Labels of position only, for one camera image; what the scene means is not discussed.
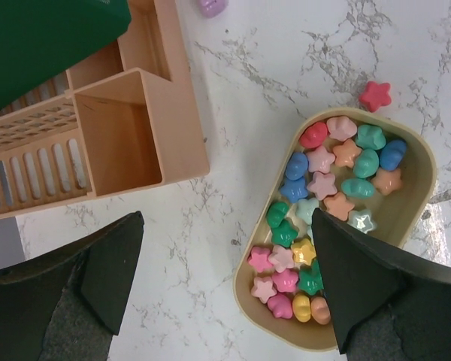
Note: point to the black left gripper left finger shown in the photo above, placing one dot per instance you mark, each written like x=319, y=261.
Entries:
x=69, y=303

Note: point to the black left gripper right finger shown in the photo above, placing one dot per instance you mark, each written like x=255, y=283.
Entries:
x=385, y=303

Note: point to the peach desk organizer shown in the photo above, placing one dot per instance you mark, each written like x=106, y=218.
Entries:
x=122, y=119

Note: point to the loose red star candy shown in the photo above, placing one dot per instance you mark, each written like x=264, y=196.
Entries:
x=375, y=96

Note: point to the green ring binder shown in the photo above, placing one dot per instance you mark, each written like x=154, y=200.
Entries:
x=41, y=39

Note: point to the loose purple candy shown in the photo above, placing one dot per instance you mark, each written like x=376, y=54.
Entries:
x=212, y=8

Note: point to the beige tray of star candies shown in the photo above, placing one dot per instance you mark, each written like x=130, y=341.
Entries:
x=370, y=171

